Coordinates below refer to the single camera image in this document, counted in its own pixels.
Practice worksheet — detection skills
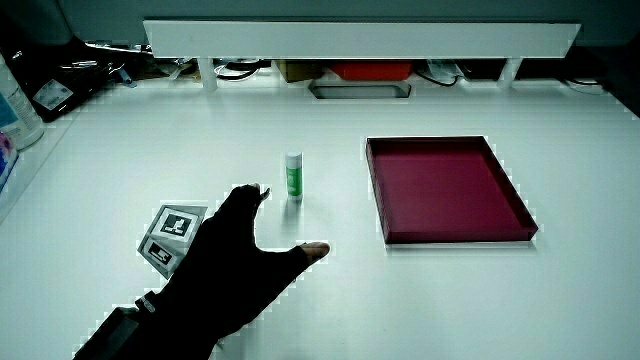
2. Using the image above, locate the brown cardboard box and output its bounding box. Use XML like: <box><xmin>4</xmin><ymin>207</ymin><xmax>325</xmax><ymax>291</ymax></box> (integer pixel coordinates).
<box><xmin>275</xmin><ymin>59</ymin><xmax>325</xmax><ymax>84</ymax></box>

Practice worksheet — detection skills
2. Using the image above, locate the white cable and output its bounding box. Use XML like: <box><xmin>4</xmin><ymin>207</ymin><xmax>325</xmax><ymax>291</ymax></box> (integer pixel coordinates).
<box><xmin>560</xmin><ymin>77</ymin><xmax>607</xmax><ymax>96</ymax></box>

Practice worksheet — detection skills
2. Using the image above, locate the black bag with white label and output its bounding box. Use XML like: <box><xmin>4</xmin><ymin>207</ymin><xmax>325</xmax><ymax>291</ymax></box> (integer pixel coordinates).
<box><xmin>0</xmin><ymin>14</ymin><xmax>132</xmax><ymax>124</ymax></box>

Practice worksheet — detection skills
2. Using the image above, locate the person's left forearm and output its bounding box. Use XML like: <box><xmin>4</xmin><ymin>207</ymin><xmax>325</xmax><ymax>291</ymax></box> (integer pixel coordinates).
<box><xmin>72</xmin><ymin>290</ymin><xmax>217</xmax><ymax>360</ymax></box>

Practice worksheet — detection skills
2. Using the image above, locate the white plastic bottle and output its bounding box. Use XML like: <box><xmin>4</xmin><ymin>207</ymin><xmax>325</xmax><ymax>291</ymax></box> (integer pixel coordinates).
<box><xmin>0</xmin><ymin>53</ymin><xmax>46</xmax><ymax>151</ymax></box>

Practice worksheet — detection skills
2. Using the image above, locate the person's left hand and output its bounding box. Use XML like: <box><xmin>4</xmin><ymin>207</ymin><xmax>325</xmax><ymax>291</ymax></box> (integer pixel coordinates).
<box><xmin>137</xmin><ymin>182</ymin><xmax>332</xmax><ymax>346</ymax></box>

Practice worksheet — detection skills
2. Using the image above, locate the red box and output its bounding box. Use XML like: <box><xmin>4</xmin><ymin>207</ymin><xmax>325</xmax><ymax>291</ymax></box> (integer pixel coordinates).
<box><xmin>329</xmin><ymin>60</ymin><xmax>415</xmax><ymax>82</ymax></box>

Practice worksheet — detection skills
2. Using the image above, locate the black cable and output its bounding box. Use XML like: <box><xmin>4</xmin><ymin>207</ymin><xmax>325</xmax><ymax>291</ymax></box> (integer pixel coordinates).
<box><xmin>414</xmin><ymin>65</ymin><xmax>461</xmax><ymax>88</ymax></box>
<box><xmin>213</xmin><ymin>59</ymin><xmax>263</xmax><ymax>82</ymax></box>

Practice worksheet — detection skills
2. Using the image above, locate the white desk shelf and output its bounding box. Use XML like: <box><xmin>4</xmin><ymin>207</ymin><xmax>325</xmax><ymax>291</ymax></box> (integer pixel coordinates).
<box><xmin>142</xmin><ymin>18</ymin><xmax>582</xmax><ymax>93</ymax></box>

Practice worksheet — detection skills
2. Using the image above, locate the colourful packet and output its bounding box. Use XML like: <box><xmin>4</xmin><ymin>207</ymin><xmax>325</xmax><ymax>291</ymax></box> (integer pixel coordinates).
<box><xmin>0</xmin><ymin>130</ymin><xmax>20</xmax><ymax>193</ymax></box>

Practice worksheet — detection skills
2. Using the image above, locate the green and white glue stick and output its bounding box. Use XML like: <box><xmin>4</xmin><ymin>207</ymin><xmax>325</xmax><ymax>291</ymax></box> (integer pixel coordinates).
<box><xmin>284</xmin><ymin>150</ymin><xmax>305</xmax><ymax>202</ymax></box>

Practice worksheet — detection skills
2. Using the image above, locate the dark red tray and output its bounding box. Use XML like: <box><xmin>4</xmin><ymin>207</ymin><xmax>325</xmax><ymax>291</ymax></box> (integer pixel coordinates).
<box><xmin>364</xmin><ymin>135</ymin><xmax>540</xmax><ymax>246</ymax></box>

